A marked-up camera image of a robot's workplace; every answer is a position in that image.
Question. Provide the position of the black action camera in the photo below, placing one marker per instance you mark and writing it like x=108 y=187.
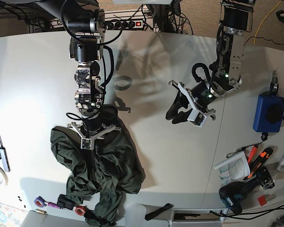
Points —
x=65 y=203

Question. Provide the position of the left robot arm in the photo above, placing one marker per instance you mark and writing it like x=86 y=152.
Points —
x=220 y=77

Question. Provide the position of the black power strip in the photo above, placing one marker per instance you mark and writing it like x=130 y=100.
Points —
x=136 y=25

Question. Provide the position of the black strap handle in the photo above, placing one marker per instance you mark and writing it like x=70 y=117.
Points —
x=157 y=212

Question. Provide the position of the rolled paper sheet with drawing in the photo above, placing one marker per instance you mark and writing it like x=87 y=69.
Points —
x=233 y=168

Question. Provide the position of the dark teal cordless drill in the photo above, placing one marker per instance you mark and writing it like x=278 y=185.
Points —
x=233 y=193

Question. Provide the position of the grey usb hub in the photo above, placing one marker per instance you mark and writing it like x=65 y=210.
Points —
x=4 y=159

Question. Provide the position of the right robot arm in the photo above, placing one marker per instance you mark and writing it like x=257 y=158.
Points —
x=86 y=28

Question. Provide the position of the dark green t-shirt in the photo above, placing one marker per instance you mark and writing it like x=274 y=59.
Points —
x=111 y=169

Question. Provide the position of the red tape roll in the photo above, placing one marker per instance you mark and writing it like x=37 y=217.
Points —
x=80 y=210

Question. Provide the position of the red square sticker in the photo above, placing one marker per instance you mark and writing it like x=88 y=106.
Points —
x=262 y=200

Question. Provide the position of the blue box with black knob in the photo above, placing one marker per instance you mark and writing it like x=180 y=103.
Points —
x=270 y=110

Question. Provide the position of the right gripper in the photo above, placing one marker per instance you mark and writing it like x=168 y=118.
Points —
x=92 y=130

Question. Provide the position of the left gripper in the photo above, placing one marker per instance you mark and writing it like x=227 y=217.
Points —
x=191 y=105

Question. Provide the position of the orange black utility knife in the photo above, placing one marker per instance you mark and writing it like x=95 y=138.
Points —
x=260 y=160

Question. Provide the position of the purple tape roll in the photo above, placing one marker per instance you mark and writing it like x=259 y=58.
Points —
x=40 y=202

